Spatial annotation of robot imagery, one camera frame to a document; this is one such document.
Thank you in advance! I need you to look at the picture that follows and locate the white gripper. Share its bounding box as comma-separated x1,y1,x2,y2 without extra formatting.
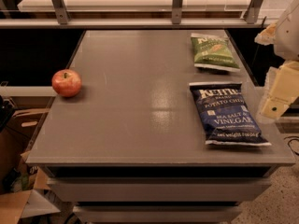
254,0,299,119

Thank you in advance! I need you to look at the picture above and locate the blue Kettle chip bag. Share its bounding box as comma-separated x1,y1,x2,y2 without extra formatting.
189,82,271,147

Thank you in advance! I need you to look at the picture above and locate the green chip bag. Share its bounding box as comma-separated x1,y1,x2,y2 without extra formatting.
191,33,240,72

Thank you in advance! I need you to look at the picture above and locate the red apple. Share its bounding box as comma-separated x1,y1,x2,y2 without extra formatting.
51,69,82,97

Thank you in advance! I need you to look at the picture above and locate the grey drawer cabinet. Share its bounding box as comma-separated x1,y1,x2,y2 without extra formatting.
28,30,294,224

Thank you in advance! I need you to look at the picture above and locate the brown cardboard box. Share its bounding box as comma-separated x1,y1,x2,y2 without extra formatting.
0,108,61,224

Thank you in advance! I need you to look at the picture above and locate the black floor cable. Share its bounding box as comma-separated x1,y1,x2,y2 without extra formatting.
283,135,299,157

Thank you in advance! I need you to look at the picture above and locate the metal shelf frame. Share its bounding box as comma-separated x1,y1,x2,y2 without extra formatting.
0,0,299,30

